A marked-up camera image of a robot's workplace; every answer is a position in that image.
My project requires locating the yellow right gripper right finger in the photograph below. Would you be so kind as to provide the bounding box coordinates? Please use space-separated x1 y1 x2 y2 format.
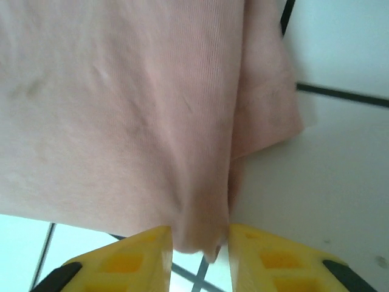
227 223 376 292

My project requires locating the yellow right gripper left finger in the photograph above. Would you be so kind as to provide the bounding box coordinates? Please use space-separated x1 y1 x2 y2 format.
32 224 174 292

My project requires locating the pink printed t-shirt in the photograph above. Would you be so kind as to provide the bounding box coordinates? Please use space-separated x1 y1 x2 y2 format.
0 0 305 264

